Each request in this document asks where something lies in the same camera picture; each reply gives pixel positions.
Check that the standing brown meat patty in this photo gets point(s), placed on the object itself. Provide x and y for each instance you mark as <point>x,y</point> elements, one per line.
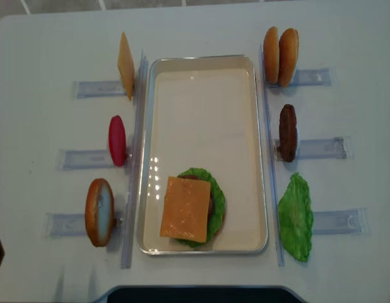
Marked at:
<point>288,133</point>

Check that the lettuce leaf on burger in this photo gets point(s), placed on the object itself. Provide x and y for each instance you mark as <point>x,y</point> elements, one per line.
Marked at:
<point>217,219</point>

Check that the clear long rail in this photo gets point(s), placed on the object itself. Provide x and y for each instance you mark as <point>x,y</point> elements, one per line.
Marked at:
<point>271,161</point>
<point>135,172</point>

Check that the clear holder under cheese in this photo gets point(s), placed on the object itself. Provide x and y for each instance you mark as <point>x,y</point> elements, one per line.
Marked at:
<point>90,89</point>

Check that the red tomato slice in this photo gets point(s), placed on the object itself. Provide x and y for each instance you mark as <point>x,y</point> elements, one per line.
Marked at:
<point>117,141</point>

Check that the dark base bottom edge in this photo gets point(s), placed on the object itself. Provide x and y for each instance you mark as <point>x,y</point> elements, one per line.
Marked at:
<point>201,294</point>

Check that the bun half right of pair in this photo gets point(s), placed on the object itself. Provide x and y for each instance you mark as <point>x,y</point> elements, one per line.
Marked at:
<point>289,46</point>

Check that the clear holder under buns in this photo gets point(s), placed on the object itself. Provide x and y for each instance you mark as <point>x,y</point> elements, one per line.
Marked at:
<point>313,77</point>

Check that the clear holder under left bun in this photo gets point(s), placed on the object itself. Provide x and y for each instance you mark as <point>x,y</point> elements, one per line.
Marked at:
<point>64,225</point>

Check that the metal baking tray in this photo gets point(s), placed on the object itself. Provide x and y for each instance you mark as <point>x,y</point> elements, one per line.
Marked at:
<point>202,119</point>

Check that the standing bun bottom left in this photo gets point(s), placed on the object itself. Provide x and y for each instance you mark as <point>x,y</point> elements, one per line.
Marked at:
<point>99,212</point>

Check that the cheese slice on burger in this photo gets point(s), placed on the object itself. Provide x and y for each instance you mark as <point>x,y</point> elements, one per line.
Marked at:
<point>185,210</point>

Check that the clear holder under patty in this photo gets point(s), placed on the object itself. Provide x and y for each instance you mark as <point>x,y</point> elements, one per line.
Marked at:
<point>333,148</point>

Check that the clear holder under lettuce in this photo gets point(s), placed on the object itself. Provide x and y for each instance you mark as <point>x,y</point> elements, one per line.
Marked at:
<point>353,222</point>

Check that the right clear long rail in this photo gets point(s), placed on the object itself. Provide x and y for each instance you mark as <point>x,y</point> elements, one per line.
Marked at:
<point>271,161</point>

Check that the standing green lettuce leaf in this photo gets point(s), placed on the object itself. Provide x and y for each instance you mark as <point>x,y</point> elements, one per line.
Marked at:
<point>296,218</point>

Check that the left clear long rail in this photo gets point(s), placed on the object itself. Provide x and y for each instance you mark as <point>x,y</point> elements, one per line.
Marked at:
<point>135,172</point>

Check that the bun top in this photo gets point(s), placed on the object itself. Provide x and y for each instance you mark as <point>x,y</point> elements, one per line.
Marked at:
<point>271,55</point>

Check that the clear holder under tomato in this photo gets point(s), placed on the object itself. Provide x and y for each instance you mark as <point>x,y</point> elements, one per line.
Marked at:
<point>84,159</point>

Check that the standing cheese slice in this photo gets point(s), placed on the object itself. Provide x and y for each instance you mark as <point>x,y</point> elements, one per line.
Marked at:
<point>125,66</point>

